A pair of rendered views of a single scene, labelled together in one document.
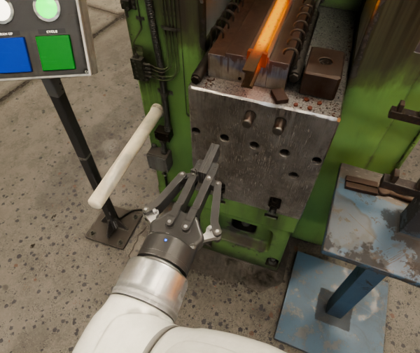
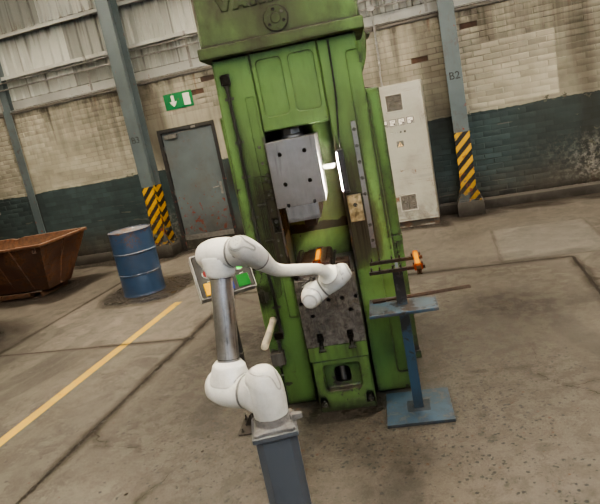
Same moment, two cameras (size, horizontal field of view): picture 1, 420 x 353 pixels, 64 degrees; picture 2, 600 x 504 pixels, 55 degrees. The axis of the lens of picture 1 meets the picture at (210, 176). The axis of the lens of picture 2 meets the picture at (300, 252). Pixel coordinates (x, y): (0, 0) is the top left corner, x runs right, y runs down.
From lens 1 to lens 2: 2.79 m
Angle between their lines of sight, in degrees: 41
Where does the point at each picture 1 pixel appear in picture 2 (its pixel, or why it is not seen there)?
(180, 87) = (284, 300)
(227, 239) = (337, 389)
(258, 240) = (356, 384)
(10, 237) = (182, 453)
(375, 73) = (364, 260)
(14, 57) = not seen: hidden behind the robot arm
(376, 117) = (375, 279)
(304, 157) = (350, 296)
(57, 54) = (244, 279)
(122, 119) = not seen: hidden behind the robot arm
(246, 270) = (357, 412)
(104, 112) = not seen: hidden behind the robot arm
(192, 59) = (287, 283)
